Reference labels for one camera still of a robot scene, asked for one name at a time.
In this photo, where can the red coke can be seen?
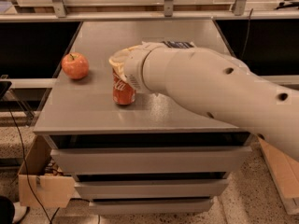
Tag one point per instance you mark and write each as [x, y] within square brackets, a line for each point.
[123, 93]

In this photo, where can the blue chip bag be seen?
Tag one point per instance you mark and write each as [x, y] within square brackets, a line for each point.
[178, 45]

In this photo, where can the white shoe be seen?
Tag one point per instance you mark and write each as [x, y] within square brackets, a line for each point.
[20, 212]

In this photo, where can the cardboard box right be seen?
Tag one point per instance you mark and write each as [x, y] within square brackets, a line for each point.
[285, 173]

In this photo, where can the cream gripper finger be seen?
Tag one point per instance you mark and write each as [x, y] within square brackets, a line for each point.
[119, 60]

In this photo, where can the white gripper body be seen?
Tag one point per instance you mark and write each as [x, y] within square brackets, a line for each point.
[135, 66]

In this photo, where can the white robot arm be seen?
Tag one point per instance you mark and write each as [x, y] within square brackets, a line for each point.
[215, 85]

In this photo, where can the cardboard box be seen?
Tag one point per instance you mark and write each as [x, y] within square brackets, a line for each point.
[285, 173]
[36, 188]

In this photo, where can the metal shelf frame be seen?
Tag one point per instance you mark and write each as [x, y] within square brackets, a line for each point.
[146, 10]

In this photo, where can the cardboard box left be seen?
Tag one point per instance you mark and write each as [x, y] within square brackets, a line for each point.
[36, 188]

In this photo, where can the grey drawer cabinet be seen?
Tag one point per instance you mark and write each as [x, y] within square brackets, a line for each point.
[148, 157]

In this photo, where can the red apple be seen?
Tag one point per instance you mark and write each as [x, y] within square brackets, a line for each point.
[75, 65]

